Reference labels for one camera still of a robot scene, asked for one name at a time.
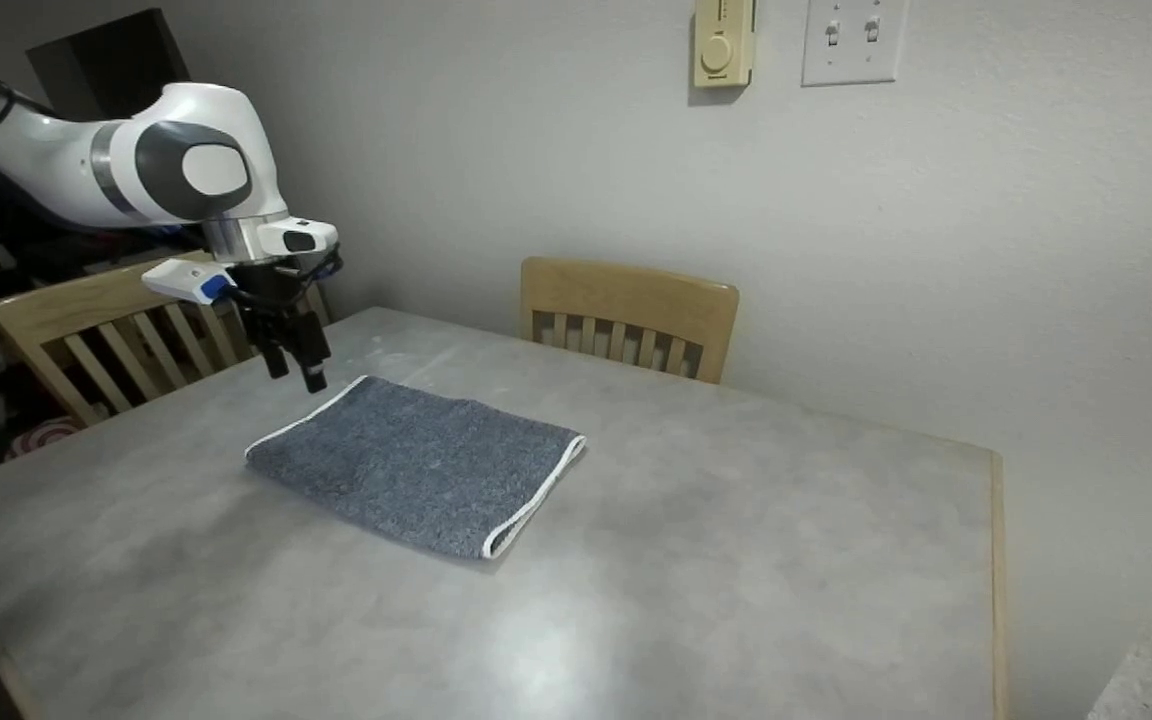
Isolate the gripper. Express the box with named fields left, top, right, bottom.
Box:
left=229, top=259, right=331, bottom=394

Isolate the grey towel with white trim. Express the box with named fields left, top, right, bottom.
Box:
left=244, top=375, right=589, bottom=561

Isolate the wooden slat-back chair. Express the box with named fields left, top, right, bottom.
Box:
left=0, top=250, right=333, bottom=430
left=520, top=257, right=741, bottom=386

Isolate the black box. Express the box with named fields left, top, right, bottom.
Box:
left=25, top=8, right=193, bottom=123

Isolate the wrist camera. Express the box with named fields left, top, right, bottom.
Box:
left=141, top=258, right=238, bottom=305

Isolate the beige wall thermostat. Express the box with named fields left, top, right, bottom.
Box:
left=692, top=0, right=758, bottom=90

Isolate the white light switch plate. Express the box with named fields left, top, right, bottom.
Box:
left=800, top=0, right=910, bottom=88

